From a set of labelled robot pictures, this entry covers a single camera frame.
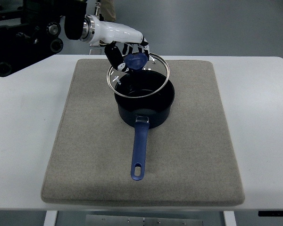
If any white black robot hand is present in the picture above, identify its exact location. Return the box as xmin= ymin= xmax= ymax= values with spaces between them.
xmin=92 ymin=18 xmax=150 ymax=73

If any glass pot lid blue knob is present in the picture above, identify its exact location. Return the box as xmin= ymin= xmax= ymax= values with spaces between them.
xmin=107 ymin=53 xmax=170 ymax=98

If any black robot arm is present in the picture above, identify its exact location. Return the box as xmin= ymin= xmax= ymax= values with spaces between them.
xmin=0 ymin=0 xmax=87 ymax=77

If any khaki trouser leg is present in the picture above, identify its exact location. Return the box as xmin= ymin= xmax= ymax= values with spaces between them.
xmin=101 ymin=0 xmax=116 ymax=22

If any dark blue saucepan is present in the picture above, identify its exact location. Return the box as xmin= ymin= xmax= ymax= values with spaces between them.
xmin=115 ymin=80 xmax=175 ymax=180

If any beige felt mat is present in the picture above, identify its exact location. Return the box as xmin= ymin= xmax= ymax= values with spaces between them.
xmin=41 ymin=59 xmax=245 ymax=207

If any metal plate under table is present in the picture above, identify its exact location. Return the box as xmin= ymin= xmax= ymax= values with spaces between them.
xmin=85 ymin=215 xmax=203 ymax=226

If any white table leg left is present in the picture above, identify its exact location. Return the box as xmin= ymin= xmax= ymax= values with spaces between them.
xmin=43 ymin=210 xmax=58 ymax=226

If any white table leg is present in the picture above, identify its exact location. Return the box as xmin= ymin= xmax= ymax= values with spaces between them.
xmin=223 ymin=211 xmax=237 ymax=226
xmin=43 ymin=210 xmax=58 ymax=226

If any white table leg right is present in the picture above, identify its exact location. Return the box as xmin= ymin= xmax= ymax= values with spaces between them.
xmin=223 ymin=211 xmax=237 ymax=226

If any black table control panel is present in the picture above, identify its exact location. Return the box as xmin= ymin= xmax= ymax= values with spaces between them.
xmin=258 ymin=210 xmax=283 ymax=217

